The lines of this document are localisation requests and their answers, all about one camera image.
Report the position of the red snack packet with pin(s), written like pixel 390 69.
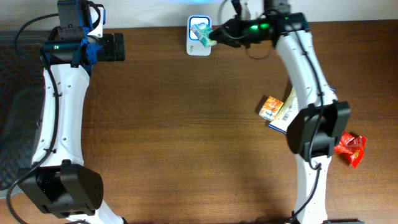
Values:
pixel 352 147

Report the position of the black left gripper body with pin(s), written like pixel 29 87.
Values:
pixel 107 48

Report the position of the orange tissue pack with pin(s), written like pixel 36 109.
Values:
pixel 270 108

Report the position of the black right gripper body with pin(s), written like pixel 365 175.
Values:
pixel 239 30

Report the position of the white barcode scanner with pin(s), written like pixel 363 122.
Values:
pixel 194 47

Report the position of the green tissue pack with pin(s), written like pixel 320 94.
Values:
pixel 202 32

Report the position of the grey plastic mesh basket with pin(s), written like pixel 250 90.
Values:
pixel 22 98

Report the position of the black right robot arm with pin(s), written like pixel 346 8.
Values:
pixel 322 118

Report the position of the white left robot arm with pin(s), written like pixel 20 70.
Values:
pixel 57 182

